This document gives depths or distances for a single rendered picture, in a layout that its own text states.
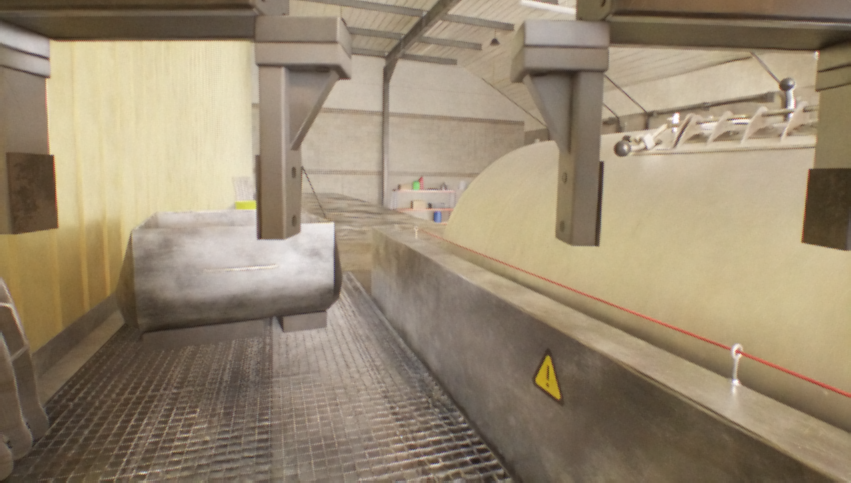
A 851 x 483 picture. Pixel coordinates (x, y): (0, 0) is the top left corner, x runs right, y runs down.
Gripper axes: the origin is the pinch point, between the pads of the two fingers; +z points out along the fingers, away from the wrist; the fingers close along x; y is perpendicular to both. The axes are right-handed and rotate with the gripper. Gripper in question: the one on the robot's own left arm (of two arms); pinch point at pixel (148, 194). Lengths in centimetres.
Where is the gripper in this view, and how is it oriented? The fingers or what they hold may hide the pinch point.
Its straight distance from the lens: 25.4
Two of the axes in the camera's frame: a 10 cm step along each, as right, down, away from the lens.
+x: -10.0, -0.2, 0.1
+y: 0.1, -1.0, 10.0
